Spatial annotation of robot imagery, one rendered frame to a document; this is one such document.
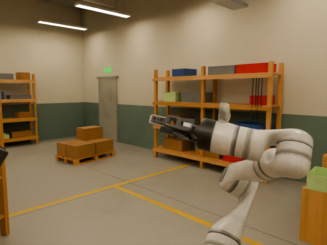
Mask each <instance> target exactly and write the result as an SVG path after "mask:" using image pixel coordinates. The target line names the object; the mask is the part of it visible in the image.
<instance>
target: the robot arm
mask: <svg viewBox="0 0 327 245"><path fill-rule="evenodd" d="M230 117H231V113H230V107H229V104H228V103H223V102H220V105H219V109H218V121H217V120H212V119H207V118H204V119H203V120H202V121H201V123H200V125H195V124H193V122H194V121H193V120H189V119H185V118H181V117H176V116H172V115H167V117H163V116H158V115H154V114H152V115H150V118H149V123H150V124H153V125H158V126H161V128H160V132H161V133H165V134H169V135H174V136H175V137H178V138H179V139H183V140H189V141H194V142H196V146H197V148H198V149H199V150H203V151H207V152H211V153H215V154H220V155H225V156H234V157H237V158H242V159H246V160H243V161H239V162H234V163H231V164H229V165H228V166H227V167H226V168H225V169H224V170H223V172H222V174H221V176H220V179H219V185H220V187H221V188H222V189H223V190H225V191H226V192H228V193H230V194H232V195H233V196H235V197H237V198H238V199H239V201H238V204H237V206H236V208H235V209H234V210H232V211H231V212H230V213H229V214H227V215H226V216H224V217H222V218H221V219H219V220H218V221H217V222H215V223H214V224H213V225H212V226H211V227H210V228H209V231H208V233H207V236H206V239H205V242H204V245H241V242H242V238H243V233H244V229H245V226H246V222H247V218H248V215H249V212H250V209H251V207H252V204H253V201H254V198H255V195H256V192H257V189H258V185H259V182H267V181H271V180H274V179H277V178H279V177H286V178H292V179H301V178H304V177H305V176H306V175H307V174H308V173H309V171H310V166H311V158H312V150H313V139H312V137H311V135H310V134H308V133H307V132H305V131H303V130H300V129H294V128H289V129H270V130H257V129H251V128H247V127H243V126H238V125H235V124H232V123H228V121H229V119H230ZM171 121H173V122H174V125H172V124H170V123H171ZM273 145H276V148H271V149H268V150H266V151H264V150H265V149H266V147H269V146H273Z"/></svg>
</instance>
